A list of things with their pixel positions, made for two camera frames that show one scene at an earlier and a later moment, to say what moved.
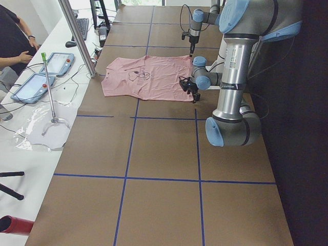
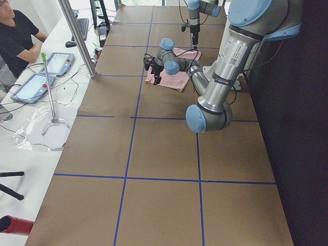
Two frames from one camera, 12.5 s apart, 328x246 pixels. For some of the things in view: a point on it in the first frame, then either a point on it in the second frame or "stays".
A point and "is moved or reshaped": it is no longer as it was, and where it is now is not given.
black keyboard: (83, 24) stays
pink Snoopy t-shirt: (156, 78) is moved or reshaped
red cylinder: (8, 224) stays
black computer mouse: (70, 43) stays
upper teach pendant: (58, 63) stays
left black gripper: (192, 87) -> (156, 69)
